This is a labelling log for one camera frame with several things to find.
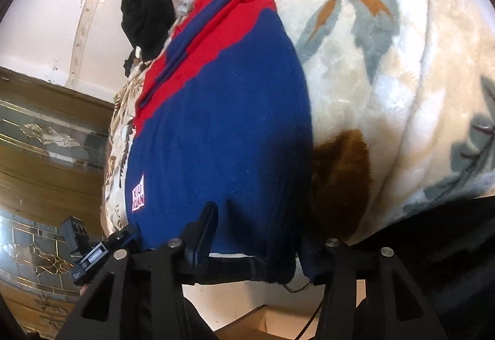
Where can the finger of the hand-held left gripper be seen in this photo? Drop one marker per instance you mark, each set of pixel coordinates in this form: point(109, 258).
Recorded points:
point(123, 236)

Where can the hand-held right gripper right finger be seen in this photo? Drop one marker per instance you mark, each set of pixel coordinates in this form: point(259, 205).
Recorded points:
point(337, 266)

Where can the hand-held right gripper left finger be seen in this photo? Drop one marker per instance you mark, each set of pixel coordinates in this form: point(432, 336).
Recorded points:
point(203, 239)

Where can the red and blue knit sweater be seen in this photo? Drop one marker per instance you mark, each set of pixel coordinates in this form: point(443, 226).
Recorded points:
point(232, 131)

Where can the wooden ledge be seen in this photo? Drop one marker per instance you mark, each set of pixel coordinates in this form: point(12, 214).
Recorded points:
point(251, 324)

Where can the wooden cabinet with glass door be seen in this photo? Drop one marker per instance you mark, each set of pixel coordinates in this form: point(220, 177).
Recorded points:
point(38, 169)

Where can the small dark cloth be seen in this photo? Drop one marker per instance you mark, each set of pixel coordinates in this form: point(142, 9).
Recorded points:
point(129, 63)

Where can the cream leaf print blanket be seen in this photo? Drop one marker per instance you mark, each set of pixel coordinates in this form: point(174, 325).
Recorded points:
point(386, 92)

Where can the black cloth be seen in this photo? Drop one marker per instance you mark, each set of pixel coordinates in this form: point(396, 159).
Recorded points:
point(147, 15)

